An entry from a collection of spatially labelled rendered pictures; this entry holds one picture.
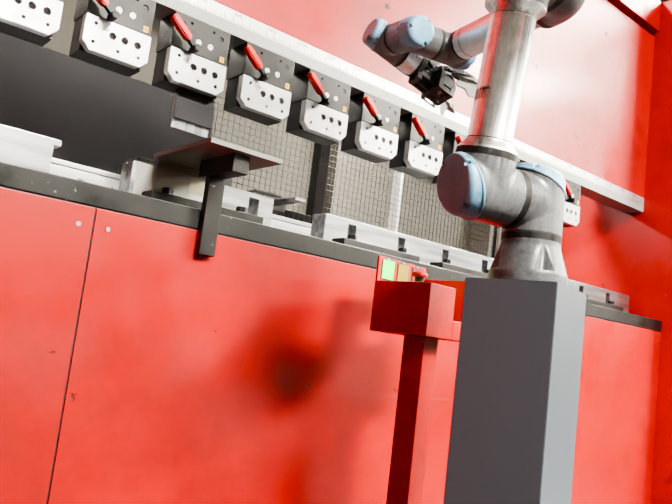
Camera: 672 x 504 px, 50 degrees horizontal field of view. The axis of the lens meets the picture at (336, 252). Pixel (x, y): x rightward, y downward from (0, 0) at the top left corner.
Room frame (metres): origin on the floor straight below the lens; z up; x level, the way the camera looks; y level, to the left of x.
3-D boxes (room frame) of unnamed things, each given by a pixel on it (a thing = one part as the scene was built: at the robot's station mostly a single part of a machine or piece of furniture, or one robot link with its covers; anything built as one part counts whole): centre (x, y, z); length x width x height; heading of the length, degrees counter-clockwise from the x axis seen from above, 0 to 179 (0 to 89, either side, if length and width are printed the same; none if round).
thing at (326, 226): (2.49, -0.59, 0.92); 1.68 x 0.06 x 0.10; 130
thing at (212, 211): (1.54, 0.27, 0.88); 0.14 x 0.04 x 0.22; 40
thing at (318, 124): (1.92, 0.10, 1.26); 0.15 x 0.09 x 0.17; 130
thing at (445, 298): (1.72, -0.23, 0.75); 0.20 x 0.16 x 0.18; 138
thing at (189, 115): (1.68, 0.39, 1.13); 0.10 x 0.02 x 0.10; 130
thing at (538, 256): (1.39, -0.38, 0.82); 0.15 x 0.15 x 0.10
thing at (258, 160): (1.57, 0.29, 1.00); 0.26 x 0.18 x 0.01; 40
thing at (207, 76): (1.66, 0.40, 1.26); 0.15 x 0.09 x 0.17; 130
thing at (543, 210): (1.38, -0.37, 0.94); 0.13 x 0.12 x 0.14; 118
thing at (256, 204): (1.72, 0.34, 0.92); 0.39 x 0.06 x 0.10; 130
